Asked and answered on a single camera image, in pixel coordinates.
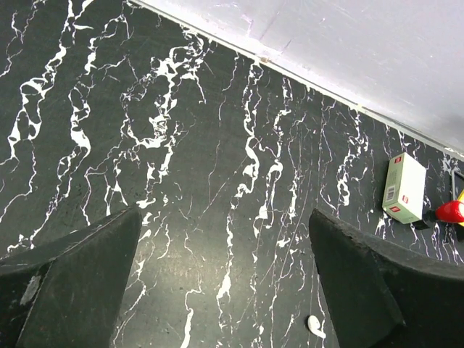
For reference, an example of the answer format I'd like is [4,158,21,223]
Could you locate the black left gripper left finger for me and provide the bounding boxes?
[1,206,142,347]

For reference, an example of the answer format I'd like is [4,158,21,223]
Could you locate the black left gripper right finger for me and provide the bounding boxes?
[309,209,463,347]

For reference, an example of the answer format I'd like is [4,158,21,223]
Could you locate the white wireless earbud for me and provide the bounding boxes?
[307,315,326,339]

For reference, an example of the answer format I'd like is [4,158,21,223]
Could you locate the green white cardboard box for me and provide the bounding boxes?
[382,152,426,224]

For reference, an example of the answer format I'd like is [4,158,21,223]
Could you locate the red capped small bottle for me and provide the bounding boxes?
[425,200,463,224]

